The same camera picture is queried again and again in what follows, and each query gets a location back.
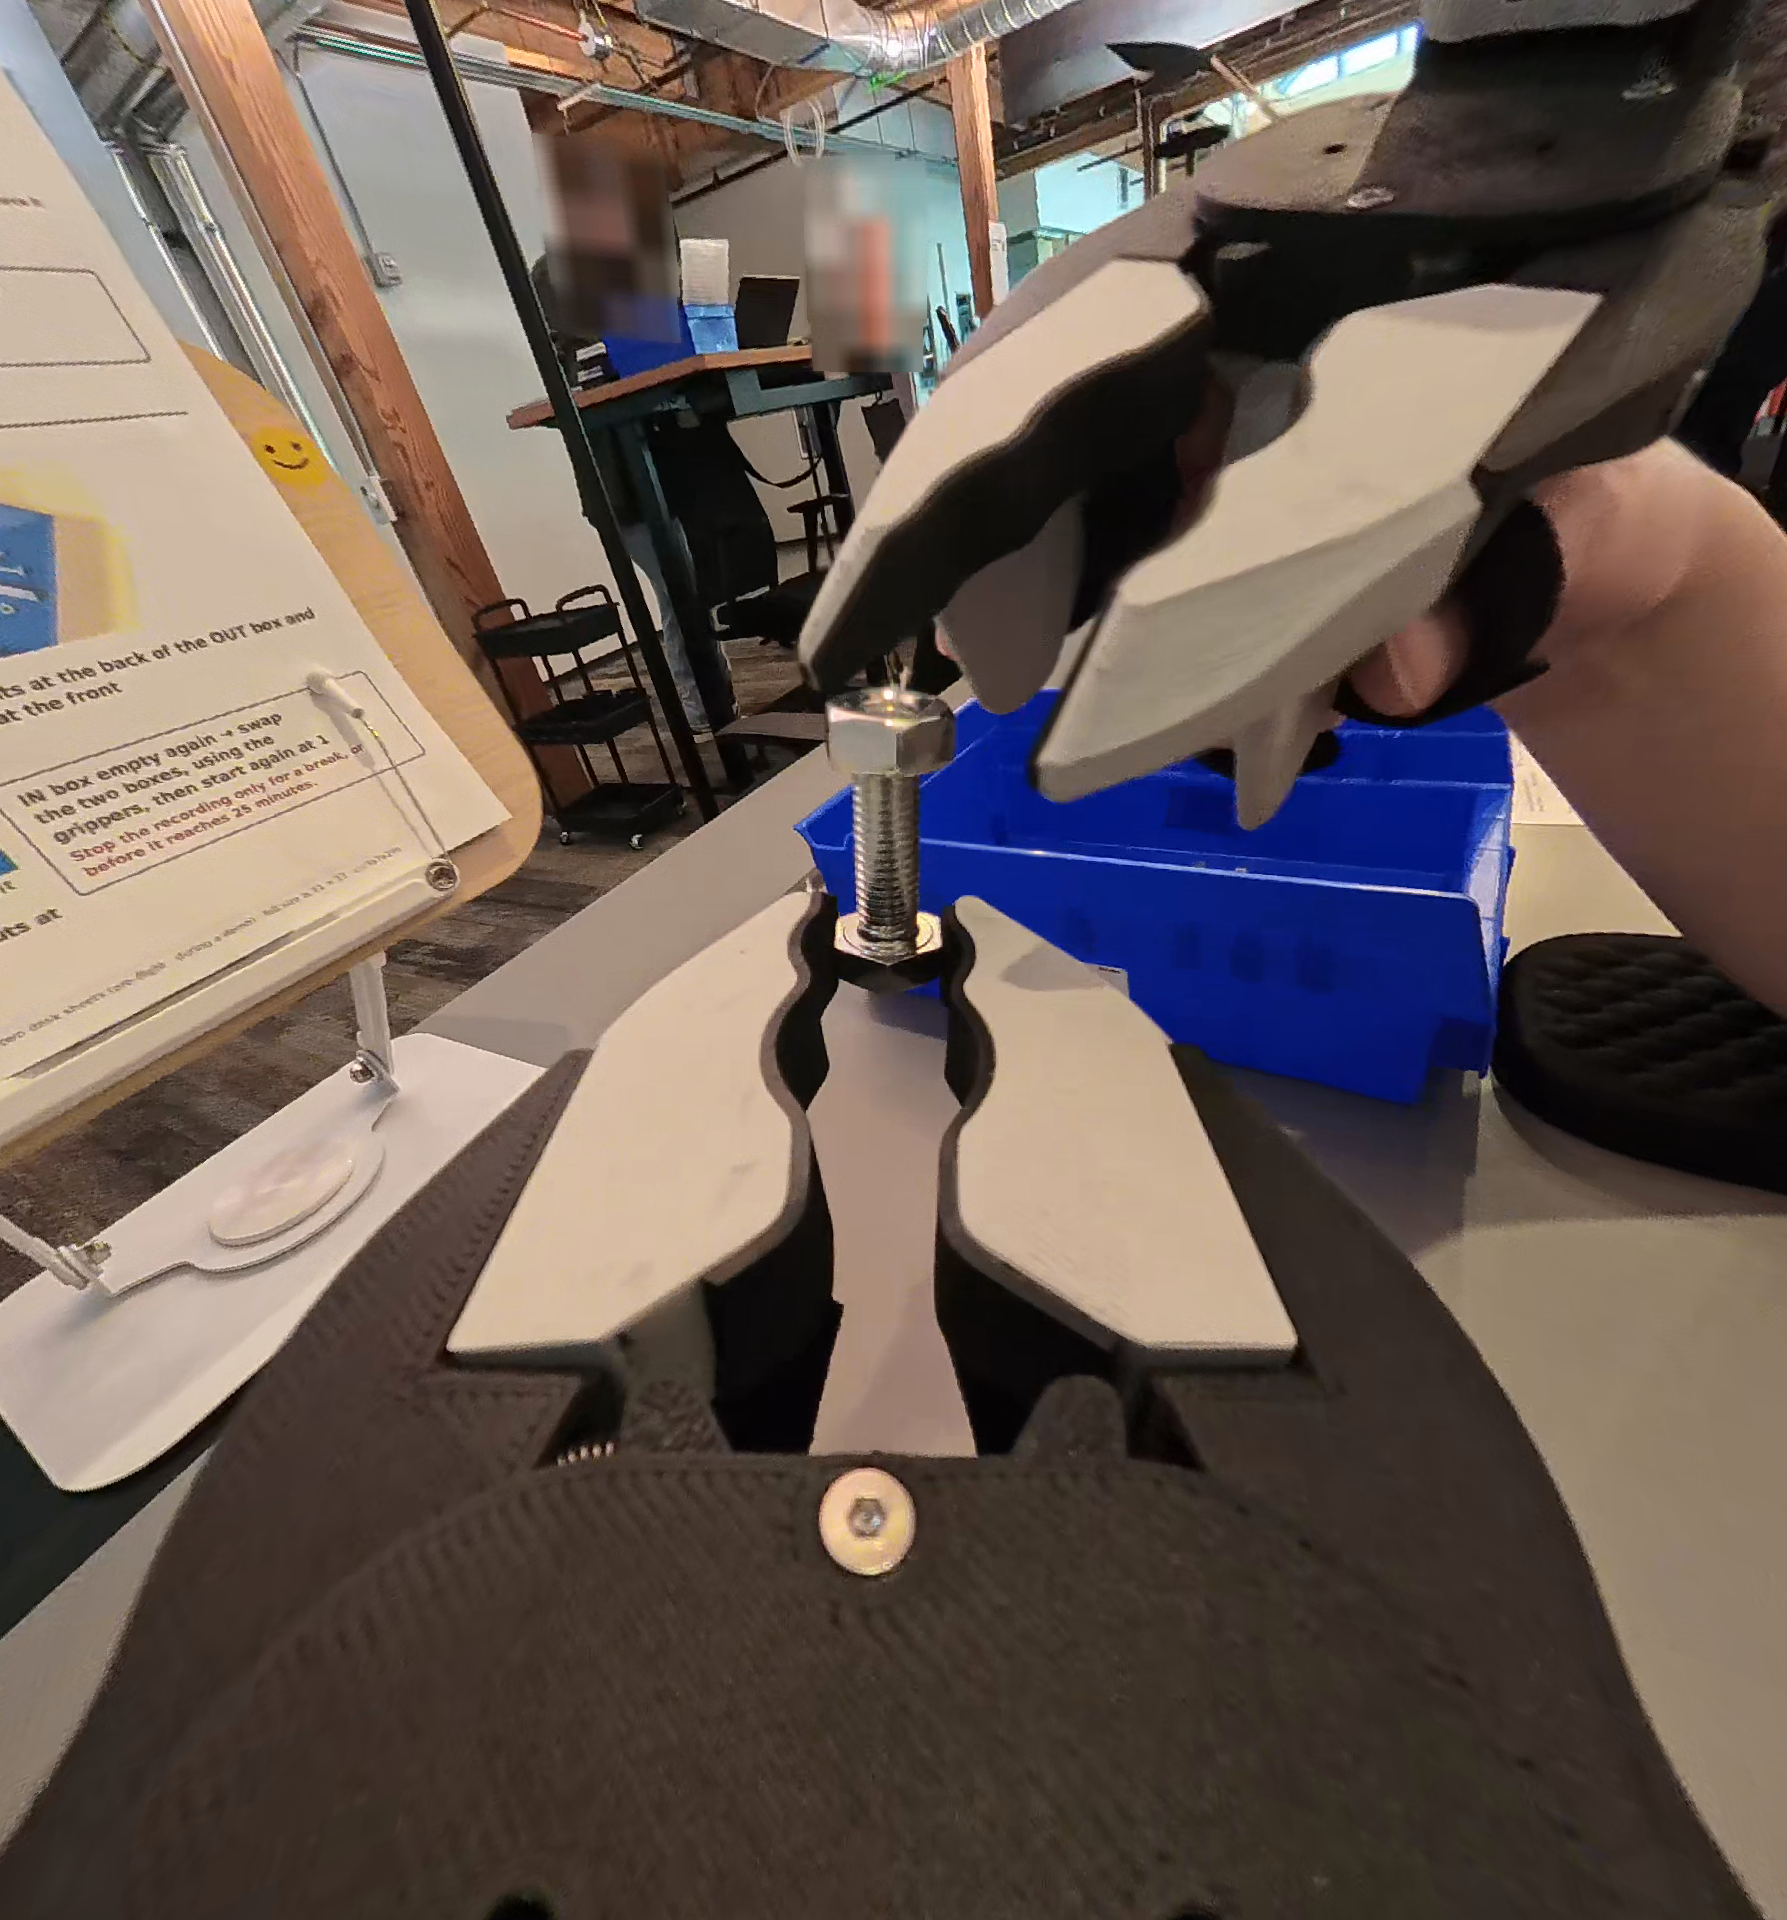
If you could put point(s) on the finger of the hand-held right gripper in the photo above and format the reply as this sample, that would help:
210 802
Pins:
1328 541
984 420

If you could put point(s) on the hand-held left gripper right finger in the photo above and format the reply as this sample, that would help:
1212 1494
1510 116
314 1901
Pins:
1118 1183

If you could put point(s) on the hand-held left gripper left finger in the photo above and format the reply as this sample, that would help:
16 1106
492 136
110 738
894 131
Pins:
639 1141

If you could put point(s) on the blue plastic bin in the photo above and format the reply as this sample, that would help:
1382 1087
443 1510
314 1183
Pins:
1281 928

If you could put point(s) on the silver hex bolt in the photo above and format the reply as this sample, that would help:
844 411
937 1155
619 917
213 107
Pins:
887 857

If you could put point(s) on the person's right forearm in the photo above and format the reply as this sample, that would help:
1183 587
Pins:
1764 752

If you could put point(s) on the black elbow rest pad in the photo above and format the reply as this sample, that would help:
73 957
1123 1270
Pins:
1676 1051

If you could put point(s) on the person's right hand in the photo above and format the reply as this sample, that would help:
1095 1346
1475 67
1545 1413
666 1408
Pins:
1627 554

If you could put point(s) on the black laptop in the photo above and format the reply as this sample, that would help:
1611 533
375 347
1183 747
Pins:
768 314

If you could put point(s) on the wooden pillar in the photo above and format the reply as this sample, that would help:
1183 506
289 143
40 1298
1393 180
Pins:
978 180
293 269

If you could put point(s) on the printed paper sheet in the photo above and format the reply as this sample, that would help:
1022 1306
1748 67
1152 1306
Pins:
1542 777

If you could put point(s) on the wooden top standing desk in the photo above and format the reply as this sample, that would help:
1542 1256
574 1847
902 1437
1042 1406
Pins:
653 383

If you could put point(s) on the small blue storage bin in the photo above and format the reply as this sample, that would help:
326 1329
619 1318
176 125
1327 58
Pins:
663 337

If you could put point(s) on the black pole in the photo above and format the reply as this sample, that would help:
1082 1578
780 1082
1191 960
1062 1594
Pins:
547 375

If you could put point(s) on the black utility cart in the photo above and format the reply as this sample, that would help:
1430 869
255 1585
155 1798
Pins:
577 705

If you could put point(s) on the white instruction sheet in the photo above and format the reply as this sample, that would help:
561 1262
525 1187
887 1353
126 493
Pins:
158 673

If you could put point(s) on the yellow smiley sticker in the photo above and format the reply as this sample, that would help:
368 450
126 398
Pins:
289 452

